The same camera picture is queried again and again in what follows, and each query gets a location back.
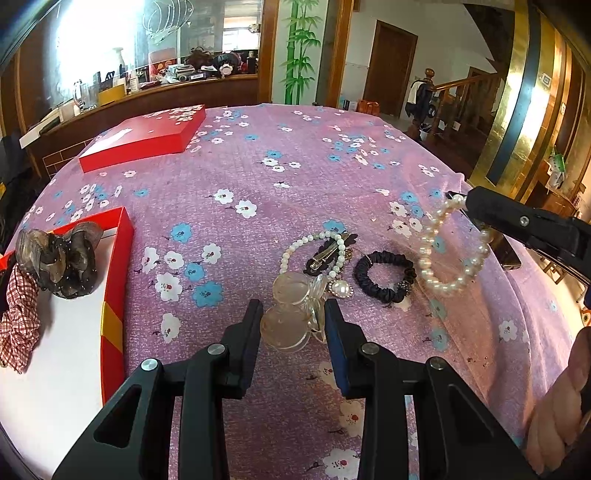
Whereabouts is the large white pearl bracelet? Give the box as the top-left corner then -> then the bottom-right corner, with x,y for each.
417,193 -> 493,297

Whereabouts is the black fabric scrunchie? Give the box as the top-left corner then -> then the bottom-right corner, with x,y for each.
353,250 -> 417,305

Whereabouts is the clear acrylic flower hair claw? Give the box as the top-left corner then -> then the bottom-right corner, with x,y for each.
259,272 -> 328,353

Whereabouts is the black hair clip pearl pendant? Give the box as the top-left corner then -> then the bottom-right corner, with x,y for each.
304,231 -> 358,299

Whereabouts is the small white bead bracelet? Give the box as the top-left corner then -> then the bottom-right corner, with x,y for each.
279,229 -> 348,281

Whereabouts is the red tray box white inside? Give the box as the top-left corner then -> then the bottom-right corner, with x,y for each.
0,207 -> 133,479

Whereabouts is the red plaid scrunchie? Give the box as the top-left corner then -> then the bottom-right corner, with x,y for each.
1,266 -> 41,374

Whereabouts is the wooden stair railing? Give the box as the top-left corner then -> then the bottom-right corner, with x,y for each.
420,68 -> 502,143

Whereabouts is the brown wooden door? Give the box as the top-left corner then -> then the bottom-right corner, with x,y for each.
363,20 -> 418,117

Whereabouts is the purple floral tablecloth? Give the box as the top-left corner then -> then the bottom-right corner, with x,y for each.
16,105 -> 580,479

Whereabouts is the red box lid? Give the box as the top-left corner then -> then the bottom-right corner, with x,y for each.
78,104 -> 206,173

